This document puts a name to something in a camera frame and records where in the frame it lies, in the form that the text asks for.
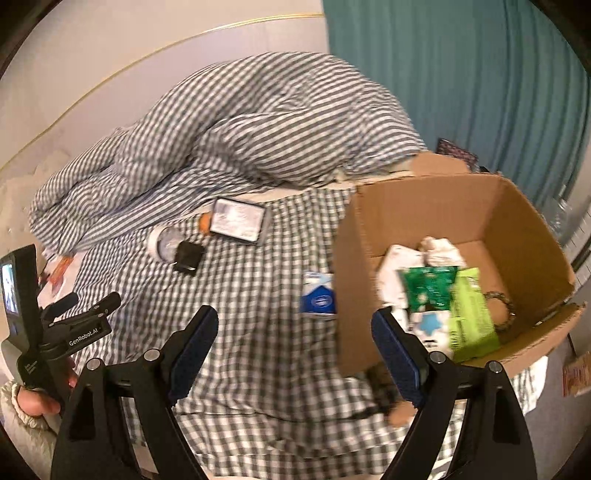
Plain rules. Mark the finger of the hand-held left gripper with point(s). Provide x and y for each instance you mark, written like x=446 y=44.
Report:
x=104 y=304
x=62 y=303

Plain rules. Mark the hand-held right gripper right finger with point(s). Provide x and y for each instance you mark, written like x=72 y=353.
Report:
x=397 y=355

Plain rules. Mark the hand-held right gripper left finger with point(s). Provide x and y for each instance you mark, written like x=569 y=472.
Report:
x=194 y=355

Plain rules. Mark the white plush toy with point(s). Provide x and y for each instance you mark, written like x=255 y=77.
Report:
x=427 y=325

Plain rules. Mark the small dark green packet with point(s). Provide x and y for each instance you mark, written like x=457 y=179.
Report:
x=429 y=286

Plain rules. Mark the light green wet wipes packet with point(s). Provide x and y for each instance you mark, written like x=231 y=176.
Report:
x=471 y=318

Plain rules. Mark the clear jar white lid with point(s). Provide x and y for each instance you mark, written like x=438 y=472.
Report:
x=164 y=242

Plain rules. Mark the blue white tissue pack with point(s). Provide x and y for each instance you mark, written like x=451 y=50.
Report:
x=318 y=297

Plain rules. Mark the small black case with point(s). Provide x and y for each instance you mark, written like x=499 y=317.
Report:
x=189 y=257

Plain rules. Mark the white tissue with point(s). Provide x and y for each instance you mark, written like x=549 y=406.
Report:
x=438 y=251

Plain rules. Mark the orange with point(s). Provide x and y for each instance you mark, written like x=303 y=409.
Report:
x=205 y=224

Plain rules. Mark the brown cardboard box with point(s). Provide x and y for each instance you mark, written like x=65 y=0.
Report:
x=369 y=221

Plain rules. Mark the black foil packet white label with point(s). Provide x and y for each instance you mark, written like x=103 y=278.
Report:
x=238 y=220

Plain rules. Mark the person's left forearm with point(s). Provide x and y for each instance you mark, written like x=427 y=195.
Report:
x=21 y=443

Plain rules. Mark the person's left hand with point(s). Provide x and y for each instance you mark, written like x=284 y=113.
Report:
x=39 y=402

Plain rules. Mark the red orange snack packet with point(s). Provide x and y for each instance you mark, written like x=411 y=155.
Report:
x=60 y=272

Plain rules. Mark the grey checked bed sheet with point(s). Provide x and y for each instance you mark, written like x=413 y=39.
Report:
x=258 y=286

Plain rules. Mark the printed paper packet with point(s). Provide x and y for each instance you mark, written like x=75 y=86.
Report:
x=577 y=373

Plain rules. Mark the dark patterned bag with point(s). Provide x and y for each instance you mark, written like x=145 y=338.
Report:
x=455 y=148

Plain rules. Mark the grey checked duvet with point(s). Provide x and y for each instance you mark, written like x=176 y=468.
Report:
x=240 y=134

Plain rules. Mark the teal curtain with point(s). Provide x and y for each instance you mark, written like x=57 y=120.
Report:
x=452 y=83

